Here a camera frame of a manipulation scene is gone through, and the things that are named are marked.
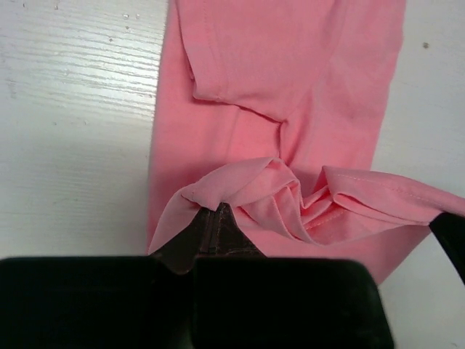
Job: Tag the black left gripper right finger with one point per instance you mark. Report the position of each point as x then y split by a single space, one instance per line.
242 300

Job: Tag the pink t-shirt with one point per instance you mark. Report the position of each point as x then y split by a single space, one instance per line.
266 121

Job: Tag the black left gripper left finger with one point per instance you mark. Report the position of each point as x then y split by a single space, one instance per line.
103 302

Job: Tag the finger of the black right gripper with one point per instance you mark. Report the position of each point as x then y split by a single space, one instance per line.
449 229

